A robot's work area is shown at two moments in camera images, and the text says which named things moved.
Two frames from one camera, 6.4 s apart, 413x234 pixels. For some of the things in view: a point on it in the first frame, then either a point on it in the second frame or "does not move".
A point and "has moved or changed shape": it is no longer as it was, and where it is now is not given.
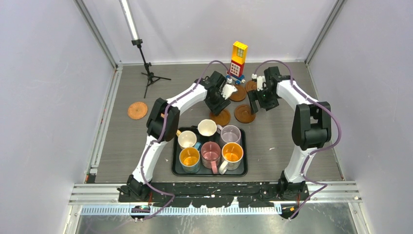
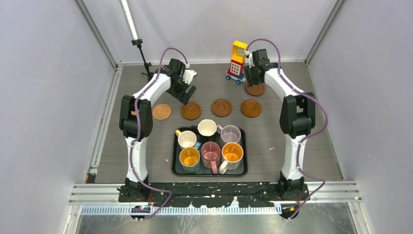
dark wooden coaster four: (222, 120) has moved or changed shape
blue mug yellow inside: (189, 158) does not move
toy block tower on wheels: (238, 61) does not move
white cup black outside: (207, 127) does not move
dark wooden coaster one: (238, 95) to (192, 111)
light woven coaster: (137, 110) has moved or changed shape
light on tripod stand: (136, 41) does not move
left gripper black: (216, 108) to (186, 96)
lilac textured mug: (228, 134) does not move
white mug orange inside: (232, 153) does not move
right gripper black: (253, 95) to (251, 81)
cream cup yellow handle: (186, 139) does not move
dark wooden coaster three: (243, 113) has moved or changed shape
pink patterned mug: (211, 153) does not move
